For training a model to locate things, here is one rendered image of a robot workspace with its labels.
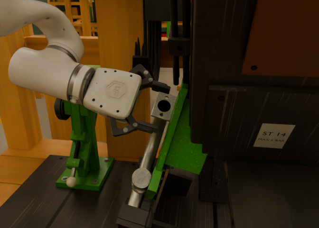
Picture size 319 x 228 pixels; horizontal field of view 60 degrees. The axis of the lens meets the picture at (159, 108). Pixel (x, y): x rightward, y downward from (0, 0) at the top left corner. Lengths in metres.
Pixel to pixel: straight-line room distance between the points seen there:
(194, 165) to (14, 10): 0.40
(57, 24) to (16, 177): 0.55
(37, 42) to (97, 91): 0.52
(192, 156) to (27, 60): 0.37
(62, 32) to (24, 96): 0.48
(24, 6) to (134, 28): 0.36
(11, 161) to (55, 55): 0.56
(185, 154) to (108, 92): 0.20
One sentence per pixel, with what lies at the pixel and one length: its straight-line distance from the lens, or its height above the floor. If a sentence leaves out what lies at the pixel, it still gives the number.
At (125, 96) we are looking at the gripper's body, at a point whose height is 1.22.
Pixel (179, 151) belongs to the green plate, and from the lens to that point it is 0.51.
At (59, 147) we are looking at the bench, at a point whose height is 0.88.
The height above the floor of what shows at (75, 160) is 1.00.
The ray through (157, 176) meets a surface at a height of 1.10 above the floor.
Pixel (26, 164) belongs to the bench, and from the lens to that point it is 1.05.
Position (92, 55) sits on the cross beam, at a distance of 0.98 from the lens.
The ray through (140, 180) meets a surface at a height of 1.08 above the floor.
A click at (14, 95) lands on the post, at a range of 1.05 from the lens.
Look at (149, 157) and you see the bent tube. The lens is 0.66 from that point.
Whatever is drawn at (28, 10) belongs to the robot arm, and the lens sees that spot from 0.55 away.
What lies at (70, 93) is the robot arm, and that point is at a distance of 0.58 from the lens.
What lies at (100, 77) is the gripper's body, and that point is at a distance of 0.58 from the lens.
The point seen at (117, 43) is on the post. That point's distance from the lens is 0.84.
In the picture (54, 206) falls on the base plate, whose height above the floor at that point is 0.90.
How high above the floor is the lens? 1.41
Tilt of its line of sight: 23 degrees down
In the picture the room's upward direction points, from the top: straight up
